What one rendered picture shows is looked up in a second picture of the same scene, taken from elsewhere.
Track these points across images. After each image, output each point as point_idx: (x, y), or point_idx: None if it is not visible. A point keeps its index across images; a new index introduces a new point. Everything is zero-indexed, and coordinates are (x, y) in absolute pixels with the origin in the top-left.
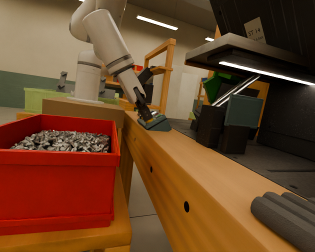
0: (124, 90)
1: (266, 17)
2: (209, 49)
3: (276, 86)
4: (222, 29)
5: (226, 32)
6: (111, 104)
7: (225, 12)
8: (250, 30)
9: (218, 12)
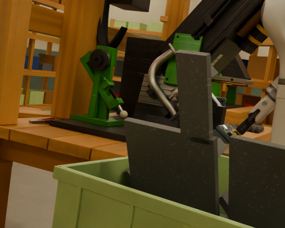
0: (268, 114)
1: (222, 56)
2: (250, 84)
3: (163, 75)
4: (217, 49)
5: (216, 52)
6: (227, 153)
7: (225, 44)
8: (217, 58)
9: (225, 41)
